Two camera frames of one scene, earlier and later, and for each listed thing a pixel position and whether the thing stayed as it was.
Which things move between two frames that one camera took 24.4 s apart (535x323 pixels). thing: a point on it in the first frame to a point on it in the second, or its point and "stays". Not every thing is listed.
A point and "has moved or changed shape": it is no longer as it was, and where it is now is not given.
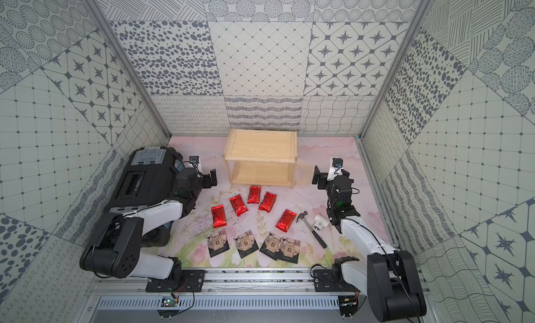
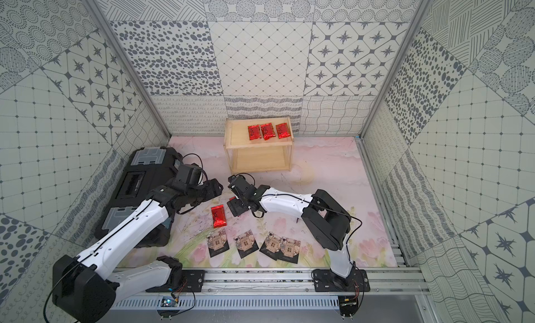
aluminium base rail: (235, 282) stays
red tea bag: (218, 215) stays
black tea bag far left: (217, 242) stays
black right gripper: (322, 177) to (235, 207)
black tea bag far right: (289, 250) stays
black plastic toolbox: (148, 178) stays
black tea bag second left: (246, 243) stays
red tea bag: (267, 202) has moved or changed shape
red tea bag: (286, 221) to (283, 130)
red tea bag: (253, 196) has moved or changed shape
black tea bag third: (271, 246) stays
